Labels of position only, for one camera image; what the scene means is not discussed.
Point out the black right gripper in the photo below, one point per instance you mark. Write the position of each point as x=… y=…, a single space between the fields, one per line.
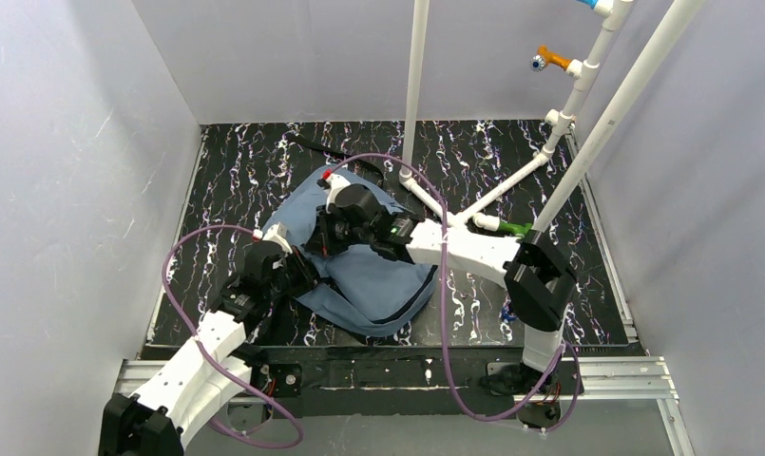
x=322 y=233

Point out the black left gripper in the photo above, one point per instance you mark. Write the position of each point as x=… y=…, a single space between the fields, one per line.
x=304 y=276

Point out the light blue student backpack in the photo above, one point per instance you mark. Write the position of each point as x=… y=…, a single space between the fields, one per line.
x=360 y=291

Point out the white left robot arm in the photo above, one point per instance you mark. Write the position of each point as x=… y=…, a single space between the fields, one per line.
x=162 y=416

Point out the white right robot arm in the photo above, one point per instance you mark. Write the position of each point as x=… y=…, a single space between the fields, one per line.
x=536 y=276

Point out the green marker pen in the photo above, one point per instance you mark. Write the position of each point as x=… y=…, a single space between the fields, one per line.
x=514 y=229

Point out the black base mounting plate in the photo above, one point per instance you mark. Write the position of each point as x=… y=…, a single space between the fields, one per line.
x=378 y=381

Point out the orange blue pipe valve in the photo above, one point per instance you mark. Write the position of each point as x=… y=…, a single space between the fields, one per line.
x=545 y=57

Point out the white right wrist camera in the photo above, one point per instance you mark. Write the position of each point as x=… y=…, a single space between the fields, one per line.
x=332 y=184

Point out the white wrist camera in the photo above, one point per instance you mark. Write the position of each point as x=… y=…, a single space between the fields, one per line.
x=276 y=233
x=332 y=184

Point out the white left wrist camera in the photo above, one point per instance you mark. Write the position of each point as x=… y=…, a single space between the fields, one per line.
x=276 y=233

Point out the aluminium rail frame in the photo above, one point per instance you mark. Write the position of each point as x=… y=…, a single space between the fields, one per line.
x=638 y=378

